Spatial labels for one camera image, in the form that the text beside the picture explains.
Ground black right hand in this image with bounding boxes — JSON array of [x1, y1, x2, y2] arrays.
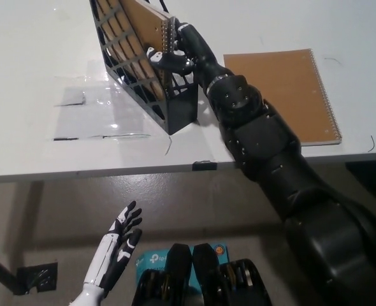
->
[[146, 17, 228, 87]]

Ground white and black left hand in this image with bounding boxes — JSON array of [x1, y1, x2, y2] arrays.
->
[[82, 200, 143, 291]]

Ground thick brown spiral notebook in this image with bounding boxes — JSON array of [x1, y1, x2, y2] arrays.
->
[[95, 0, 180, 98]]

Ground black plastic book holder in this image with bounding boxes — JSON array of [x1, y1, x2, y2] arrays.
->
[[89, 0, 199, 135]]

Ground teal tp-link box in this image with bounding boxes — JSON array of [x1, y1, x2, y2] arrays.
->
[[133, 244, 232, 279]]

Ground black robot legs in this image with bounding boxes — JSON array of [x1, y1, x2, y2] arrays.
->
[[130, 242, 271, 306]]

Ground thin brown spiral notebook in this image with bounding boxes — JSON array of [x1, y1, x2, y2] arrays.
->
[[222, 48, 343, 147]]

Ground clear plastic sheet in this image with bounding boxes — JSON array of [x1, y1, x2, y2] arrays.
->
[[46, 59, 169, 141]]

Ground black table edge clip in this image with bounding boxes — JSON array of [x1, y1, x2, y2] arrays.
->
[[191, 160, 217, 171]]

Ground grey tape patch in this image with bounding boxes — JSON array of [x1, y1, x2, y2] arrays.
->
[[62, 88, 87, 106]]

